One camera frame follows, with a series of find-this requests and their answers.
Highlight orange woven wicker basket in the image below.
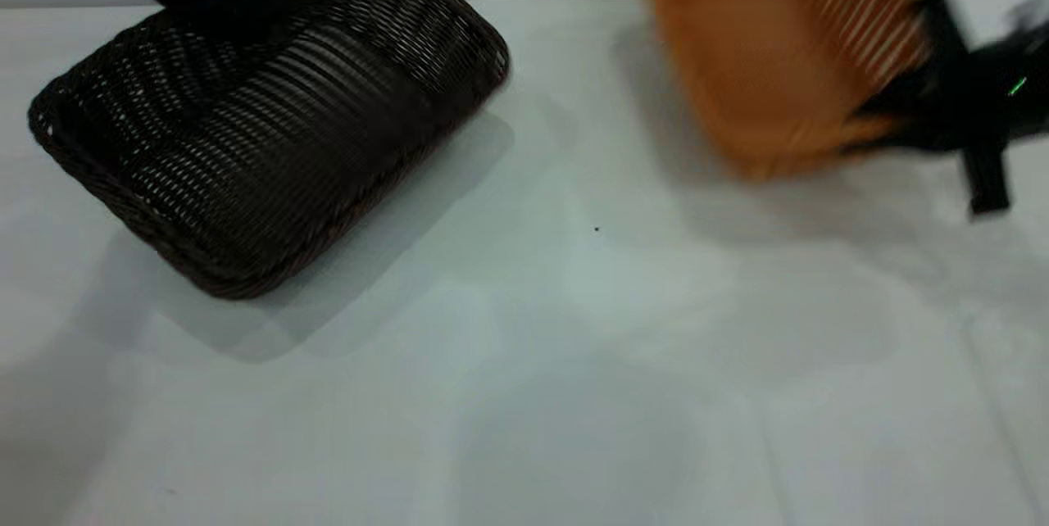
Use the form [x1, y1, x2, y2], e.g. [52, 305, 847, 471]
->
[620, 0, 935, 181]

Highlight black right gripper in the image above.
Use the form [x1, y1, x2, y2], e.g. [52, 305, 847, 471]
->
[844, 0, 1035, 217]

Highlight black woven wicker basket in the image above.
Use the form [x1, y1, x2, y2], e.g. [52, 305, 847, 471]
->
[27, 0, 511, 301]

